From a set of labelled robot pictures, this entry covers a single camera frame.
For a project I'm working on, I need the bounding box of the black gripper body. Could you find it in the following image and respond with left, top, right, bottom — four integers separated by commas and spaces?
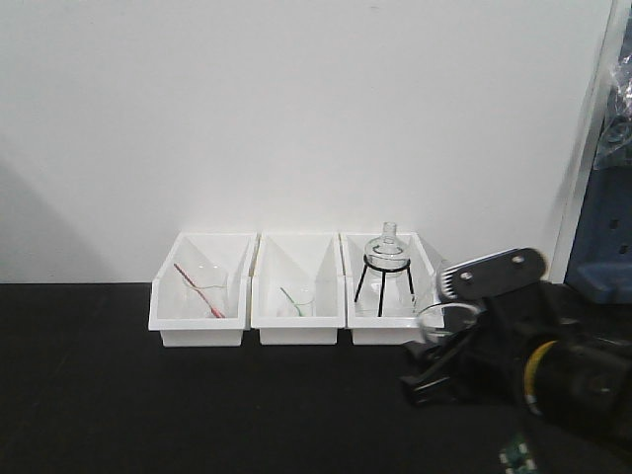
450, 283, 581, 403

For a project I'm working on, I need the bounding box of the white storage bin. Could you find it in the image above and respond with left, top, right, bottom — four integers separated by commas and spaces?
340, 232, 441, 346
251, 233, 346, 346
148, 232, 259, 348

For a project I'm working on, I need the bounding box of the right white storage bin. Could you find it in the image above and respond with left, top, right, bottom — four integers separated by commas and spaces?
340, 232, 441, 346

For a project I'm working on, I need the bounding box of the round glass flask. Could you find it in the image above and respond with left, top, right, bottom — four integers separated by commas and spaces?
364, 221, 410, 270

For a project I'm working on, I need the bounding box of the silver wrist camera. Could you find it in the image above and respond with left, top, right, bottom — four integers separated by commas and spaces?
435, 248, 547, 302

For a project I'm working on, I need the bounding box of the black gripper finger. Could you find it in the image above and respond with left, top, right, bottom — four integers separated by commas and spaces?
399, 341, 469, 406

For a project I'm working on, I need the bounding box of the small glass beaker bin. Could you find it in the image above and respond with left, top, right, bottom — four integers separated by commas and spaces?
281, 286, 314, 318
183, 263, 228, 319

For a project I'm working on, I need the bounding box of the clear glass beaker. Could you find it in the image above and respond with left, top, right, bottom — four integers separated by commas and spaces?
417, 302, 482, 345

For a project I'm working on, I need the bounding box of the black wire tripod stand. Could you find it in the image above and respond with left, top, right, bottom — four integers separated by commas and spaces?
354, 255, 416, 318

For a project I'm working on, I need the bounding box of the small glass beaker left bin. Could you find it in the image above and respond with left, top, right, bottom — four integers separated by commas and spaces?
183, 263, 228, 319

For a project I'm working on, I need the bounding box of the small glass beaker middle bin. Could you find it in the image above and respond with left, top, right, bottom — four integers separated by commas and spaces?
281, 286, 314, 318

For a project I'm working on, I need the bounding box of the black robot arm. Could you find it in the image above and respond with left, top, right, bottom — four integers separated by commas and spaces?
401, 281, 631, 460

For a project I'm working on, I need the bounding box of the green circuit board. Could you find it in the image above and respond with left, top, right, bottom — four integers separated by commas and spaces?
499, 434, 539, 474

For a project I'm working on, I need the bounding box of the clear plastic bag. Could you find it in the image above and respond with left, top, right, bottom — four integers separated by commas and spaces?
592, 51, 631, 170

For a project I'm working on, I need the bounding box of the middle white storage bin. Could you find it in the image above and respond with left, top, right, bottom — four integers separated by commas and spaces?
251, 233, 346, 346

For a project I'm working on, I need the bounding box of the left white storage bin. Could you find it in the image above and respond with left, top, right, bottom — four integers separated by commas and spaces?
148, 232, 259, 348

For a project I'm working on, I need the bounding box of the blue pegboard drying rack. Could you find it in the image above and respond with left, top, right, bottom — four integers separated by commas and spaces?
565, 167, 631, 304

